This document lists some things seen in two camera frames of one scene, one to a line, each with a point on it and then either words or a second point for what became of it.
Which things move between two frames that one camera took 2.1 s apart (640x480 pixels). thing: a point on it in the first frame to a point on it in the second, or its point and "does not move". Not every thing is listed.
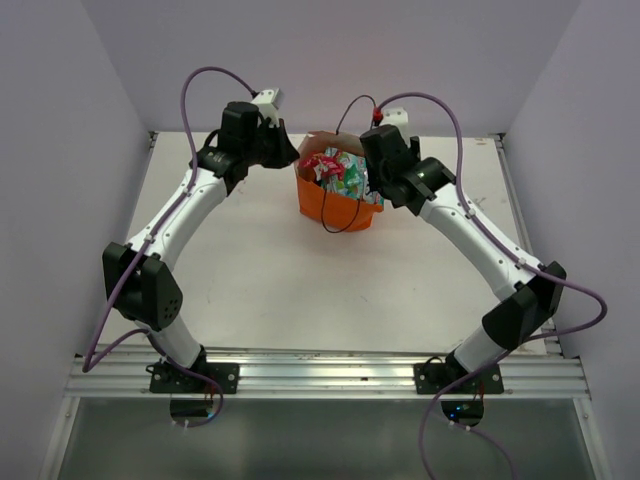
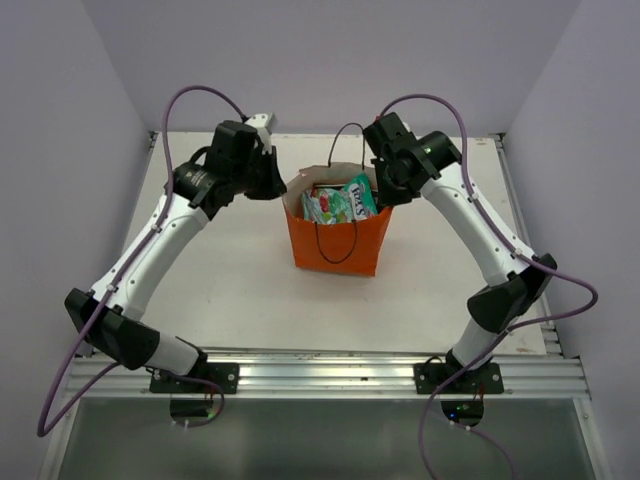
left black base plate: [165, 379] does not move
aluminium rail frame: [324, 375] does not move
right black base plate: [430, 378] does not move
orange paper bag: [328, 211] to [352, 247]
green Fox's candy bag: [355, 179] to [355, 201]
